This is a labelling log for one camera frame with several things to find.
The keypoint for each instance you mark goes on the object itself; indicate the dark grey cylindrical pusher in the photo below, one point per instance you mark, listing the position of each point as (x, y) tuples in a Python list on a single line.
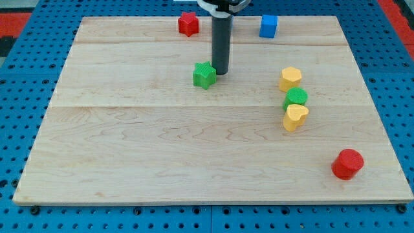
[(221, 36)]

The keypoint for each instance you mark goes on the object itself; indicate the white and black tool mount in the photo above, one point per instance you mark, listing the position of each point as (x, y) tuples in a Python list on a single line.
[(223, 8)]

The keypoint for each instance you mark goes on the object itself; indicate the green star block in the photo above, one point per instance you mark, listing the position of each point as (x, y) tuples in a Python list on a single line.
[(204, 75)]

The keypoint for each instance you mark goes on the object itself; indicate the red star block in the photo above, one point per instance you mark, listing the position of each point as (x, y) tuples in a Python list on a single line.
[(188, 23)]

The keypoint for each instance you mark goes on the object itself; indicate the blue cube block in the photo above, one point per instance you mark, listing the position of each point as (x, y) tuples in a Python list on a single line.
[(268, 27)]

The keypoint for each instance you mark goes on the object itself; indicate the yellow hexagon block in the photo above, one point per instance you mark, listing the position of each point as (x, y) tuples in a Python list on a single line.
[(289, 77)]

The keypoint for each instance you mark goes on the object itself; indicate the green cylinder block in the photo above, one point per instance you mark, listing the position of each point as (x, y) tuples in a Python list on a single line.
[(295, 95)]

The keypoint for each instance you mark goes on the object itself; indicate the yellow heart block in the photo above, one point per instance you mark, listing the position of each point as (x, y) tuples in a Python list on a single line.
[(295, 116)]

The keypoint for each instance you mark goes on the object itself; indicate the light wooden board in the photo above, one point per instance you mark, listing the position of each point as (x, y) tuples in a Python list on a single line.
[(126, 126)]

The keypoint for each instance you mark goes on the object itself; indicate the red cylinder block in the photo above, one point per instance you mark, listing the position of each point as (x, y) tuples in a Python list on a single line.
[(347, 164)]

